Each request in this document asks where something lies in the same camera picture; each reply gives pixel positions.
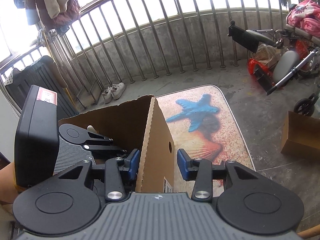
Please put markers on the small cardboard box on floor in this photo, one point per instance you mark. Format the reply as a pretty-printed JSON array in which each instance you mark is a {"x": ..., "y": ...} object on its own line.
[{"x": 300, "y": 136}]

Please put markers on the red plastic bag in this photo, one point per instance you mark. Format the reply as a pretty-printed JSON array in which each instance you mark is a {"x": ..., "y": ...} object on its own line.
[{"x": 251, "y": 66}]

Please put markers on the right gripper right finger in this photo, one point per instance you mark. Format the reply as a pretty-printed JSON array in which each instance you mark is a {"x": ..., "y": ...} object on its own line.
[{"x": 242, "y": 197}]

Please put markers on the seashell print table mat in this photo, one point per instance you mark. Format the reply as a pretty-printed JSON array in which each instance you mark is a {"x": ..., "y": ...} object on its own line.
[{"x": 201, "y": 122}]

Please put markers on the brown cardboard box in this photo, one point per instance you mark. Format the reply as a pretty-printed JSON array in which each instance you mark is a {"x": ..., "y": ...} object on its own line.
[{"x": 137, "y": 124}]

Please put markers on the green dropper bottle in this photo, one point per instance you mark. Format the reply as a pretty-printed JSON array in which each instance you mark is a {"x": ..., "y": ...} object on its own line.
[{"x": 90, "y": 128}]

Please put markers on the metal balcony railing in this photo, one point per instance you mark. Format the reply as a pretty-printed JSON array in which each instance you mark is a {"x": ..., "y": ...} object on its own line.
[{"x": 134, "y": 40}]

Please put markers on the wheelchair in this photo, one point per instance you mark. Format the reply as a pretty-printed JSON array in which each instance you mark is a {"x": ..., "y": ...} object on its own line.
[{"x": 289, "y": 53}]

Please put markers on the white sneakers pair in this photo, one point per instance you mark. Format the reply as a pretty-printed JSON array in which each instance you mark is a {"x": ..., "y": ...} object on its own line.
[{"x": 114, "y": 92}]

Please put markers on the hanging brown and white jackets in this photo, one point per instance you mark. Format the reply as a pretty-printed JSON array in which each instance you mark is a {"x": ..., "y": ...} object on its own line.
[{"x": 53, "y": 14}]

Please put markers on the black suitcase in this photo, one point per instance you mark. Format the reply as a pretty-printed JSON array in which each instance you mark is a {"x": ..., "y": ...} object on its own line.
[{"x": 44, "y": 73}]

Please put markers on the pink blanket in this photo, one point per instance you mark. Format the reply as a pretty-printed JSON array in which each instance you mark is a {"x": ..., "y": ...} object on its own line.
[{"x": 305, "y": 16}]

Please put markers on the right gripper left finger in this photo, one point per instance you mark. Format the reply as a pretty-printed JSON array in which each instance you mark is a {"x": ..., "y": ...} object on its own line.
[{"x": 73, "y": 198}]

